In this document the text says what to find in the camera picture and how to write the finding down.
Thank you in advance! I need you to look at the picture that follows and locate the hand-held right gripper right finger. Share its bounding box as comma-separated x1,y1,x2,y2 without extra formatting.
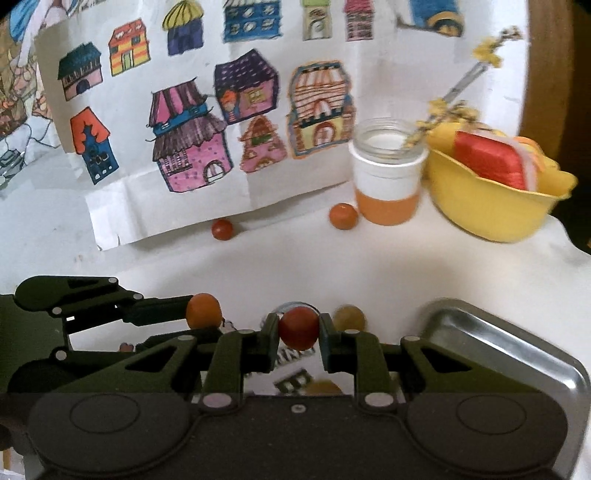
318,312,546,412

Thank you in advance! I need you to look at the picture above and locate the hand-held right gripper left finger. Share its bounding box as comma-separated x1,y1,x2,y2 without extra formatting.
99,313,281,412

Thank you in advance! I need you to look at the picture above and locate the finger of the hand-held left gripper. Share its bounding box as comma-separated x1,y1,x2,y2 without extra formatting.
14,275,194,334
54,325,232,370

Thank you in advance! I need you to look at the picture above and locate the brown longan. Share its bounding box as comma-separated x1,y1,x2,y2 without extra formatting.
333,305,368,332

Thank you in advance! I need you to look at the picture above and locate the small orange cherry tomato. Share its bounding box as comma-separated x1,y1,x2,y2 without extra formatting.
185,293,223,329

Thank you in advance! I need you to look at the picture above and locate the large orange cherry tomato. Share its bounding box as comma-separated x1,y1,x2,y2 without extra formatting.
329,203,359,229

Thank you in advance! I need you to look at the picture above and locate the metal tray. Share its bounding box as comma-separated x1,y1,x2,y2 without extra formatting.
418,298,578,480

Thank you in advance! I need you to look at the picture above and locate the coloured houses drawing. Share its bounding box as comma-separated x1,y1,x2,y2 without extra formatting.
33,0,402,252

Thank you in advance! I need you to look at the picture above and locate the white and orange jar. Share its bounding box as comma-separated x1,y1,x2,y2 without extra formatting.
348,117,430,227

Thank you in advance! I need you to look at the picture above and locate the yellow plastic bowl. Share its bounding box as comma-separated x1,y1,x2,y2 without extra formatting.
425,121,578,244

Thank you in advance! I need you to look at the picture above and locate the figure with fan poster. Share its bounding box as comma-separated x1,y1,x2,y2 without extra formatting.
0,0,88,199

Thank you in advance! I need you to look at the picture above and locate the red packet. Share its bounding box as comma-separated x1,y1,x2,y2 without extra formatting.
454,130,532,191

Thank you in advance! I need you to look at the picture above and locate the white plastic packet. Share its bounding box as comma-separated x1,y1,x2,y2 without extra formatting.
482,129,539,191

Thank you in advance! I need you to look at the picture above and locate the orange ribbon roll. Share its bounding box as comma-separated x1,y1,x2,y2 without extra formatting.
522,137,546,188

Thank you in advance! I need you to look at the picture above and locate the yellow flower branch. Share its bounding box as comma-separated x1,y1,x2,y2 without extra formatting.
402,25,525,153

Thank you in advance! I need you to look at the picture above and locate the figure with bear poster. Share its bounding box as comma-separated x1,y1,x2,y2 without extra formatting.
392,0,467,38

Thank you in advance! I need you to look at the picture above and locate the wooden door frame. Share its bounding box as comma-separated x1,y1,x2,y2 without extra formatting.
517,0,591,162

